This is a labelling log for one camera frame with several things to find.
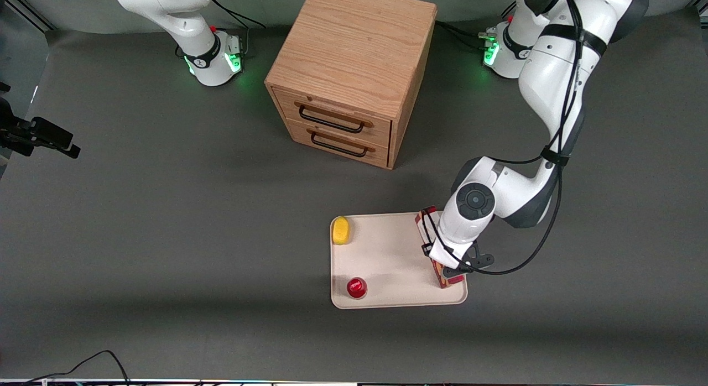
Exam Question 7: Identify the wooden two-drawer cabinet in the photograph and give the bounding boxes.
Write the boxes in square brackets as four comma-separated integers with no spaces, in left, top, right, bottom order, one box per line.
[264,0,439,170]

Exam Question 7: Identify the black cable on table edge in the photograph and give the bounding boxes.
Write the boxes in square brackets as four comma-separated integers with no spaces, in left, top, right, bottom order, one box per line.
[22,350,131,386]

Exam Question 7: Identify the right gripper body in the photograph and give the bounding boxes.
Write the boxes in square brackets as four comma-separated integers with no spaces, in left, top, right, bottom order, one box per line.
[0,97,35,158]

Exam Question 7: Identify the red cookie box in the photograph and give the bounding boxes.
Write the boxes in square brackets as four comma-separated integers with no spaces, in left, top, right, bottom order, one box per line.
[414,205,466,289]

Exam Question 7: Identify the yellow lemon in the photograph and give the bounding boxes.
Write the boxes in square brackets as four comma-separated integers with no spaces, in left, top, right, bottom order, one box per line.
[332,216,351,246]

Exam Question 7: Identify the black cables at arm base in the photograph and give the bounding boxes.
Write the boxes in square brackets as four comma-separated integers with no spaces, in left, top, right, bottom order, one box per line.
[436,6,518,53]
[210,0,267,58]

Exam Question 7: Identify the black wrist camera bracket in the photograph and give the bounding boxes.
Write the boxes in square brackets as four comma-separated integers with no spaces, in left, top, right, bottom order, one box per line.
[460,241,495,273]

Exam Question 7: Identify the black cables at left arm base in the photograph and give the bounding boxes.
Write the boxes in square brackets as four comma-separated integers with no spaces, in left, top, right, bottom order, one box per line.
[436,6,518,53]

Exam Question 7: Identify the wooden drawer with notch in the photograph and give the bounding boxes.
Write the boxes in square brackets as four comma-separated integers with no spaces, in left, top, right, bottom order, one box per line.
[272,87,393,149]

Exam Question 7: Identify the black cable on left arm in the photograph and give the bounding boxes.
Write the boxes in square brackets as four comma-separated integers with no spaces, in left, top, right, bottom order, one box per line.
[462,0,587,276]

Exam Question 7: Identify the black drawer handle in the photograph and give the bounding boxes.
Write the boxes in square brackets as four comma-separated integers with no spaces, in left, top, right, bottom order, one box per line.
[299,105,366,135]
[310,130,369,158]

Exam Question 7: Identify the plain wooden drawer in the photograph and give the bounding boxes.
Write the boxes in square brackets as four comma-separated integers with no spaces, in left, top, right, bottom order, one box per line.
[285,118,390,169]

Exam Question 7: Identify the beige plastic tray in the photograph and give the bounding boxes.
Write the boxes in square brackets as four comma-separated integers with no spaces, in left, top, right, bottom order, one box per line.
[330,211,468,310]

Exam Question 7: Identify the black cables at right arm base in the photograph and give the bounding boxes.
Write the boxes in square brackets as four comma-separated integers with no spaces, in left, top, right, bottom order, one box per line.
[210,0,267,58]

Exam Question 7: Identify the aluminium frame rail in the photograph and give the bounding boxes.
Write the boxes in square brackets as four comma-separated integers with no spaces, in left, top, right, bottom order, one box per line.
[4,0,56,33]

